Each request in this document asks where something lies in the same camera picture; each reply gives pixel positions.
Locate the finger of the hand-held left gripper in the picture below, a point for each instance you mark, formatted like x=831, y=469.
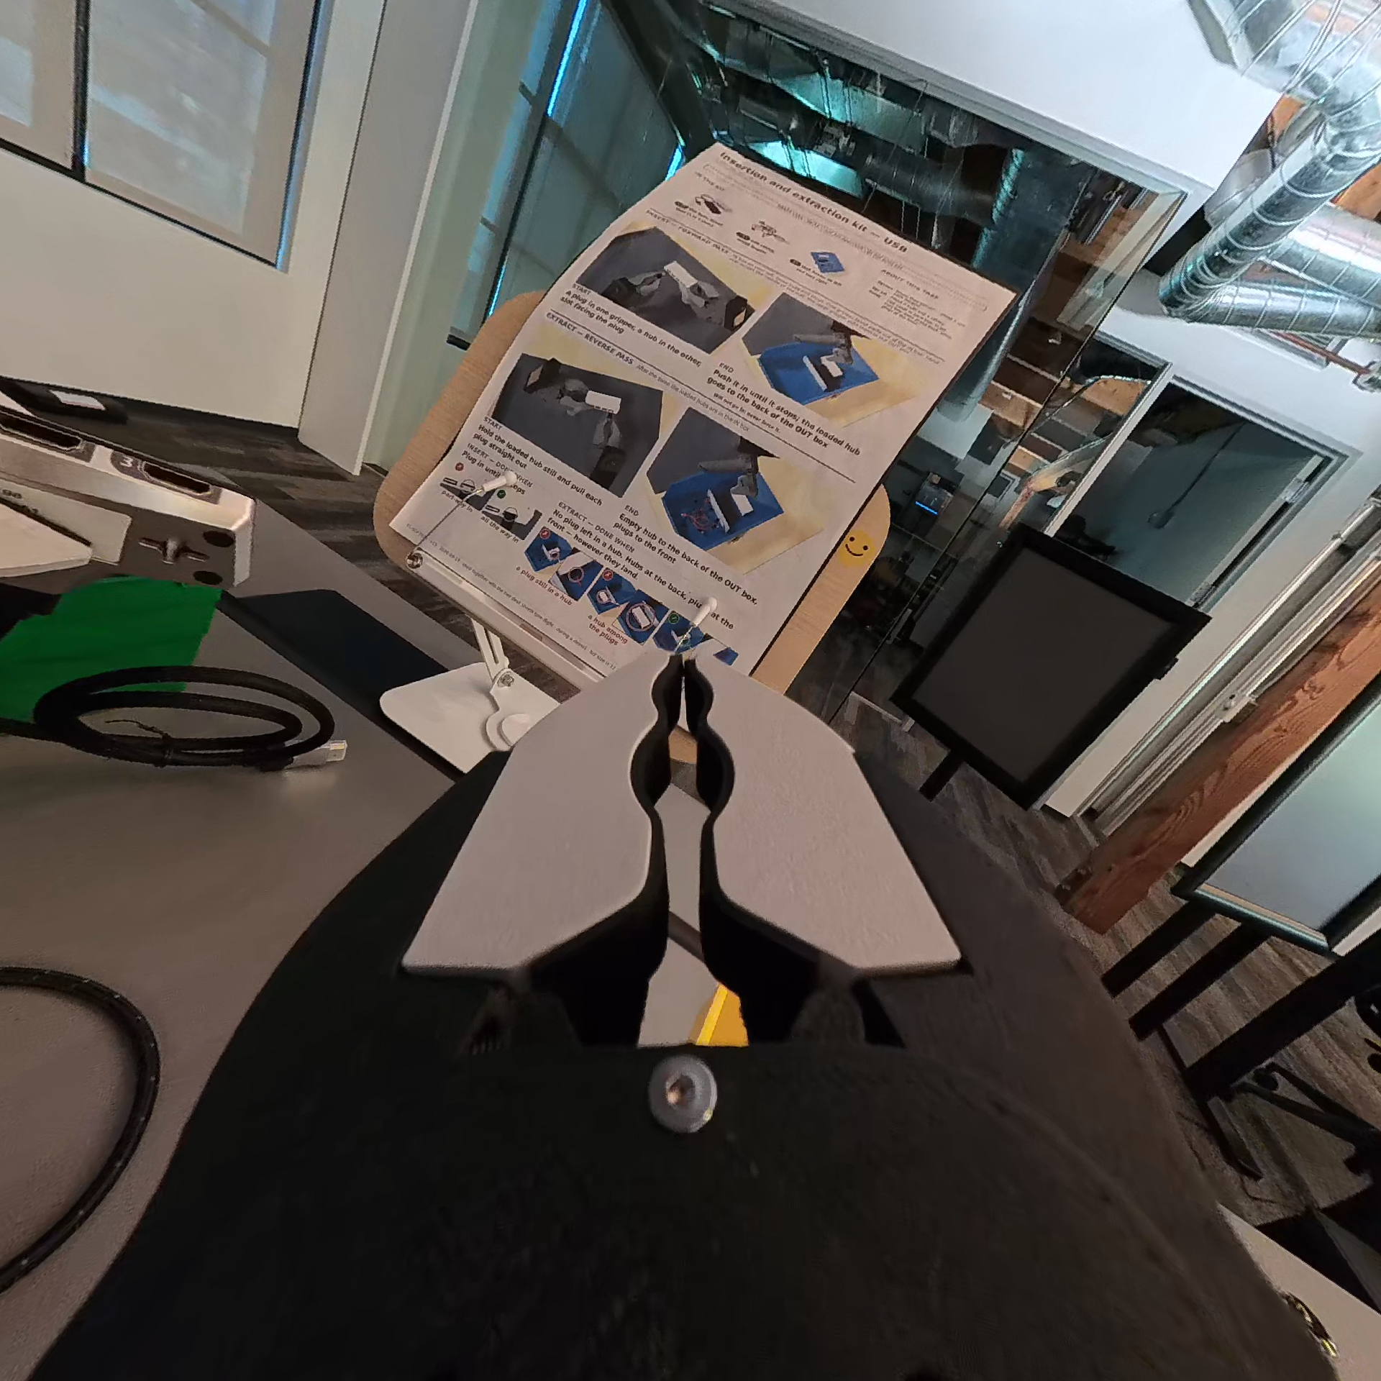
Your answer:
x=38, y=545

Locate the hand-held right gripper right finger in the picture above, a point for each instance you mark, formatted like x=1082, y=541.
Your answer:
x=831, y=853

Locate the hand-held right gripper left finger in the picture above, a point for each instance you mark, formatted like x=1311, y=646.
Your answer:
x=550, y=863

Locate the green plastic bin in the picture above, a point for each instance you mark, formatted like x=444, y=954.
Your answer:
x=108, y=637

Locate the grey metal port hub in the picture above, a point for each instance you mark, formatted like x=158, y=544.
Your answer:
x=161, y=518

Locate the black floor outlet box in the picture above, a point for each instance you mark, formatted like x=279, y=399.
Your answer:
x=53, y=397

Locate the yellow plastic bin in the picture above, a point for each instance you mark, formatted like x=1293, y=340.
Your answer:
x=725, y=1020

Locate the black framed monitor on pole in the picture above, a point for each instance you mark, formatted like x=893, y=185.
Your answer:
x=1041, y=658

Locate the yellow smiley sticker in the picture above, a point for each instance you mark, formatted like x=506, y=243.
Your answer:
x=858, y=548

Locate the printed instruction sheet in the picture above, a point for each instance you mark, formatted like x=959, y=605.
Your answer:
x=690, y=410

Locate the silver metal air duct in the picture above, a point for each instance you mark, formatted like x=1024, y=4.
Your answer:
x=1294, y=254

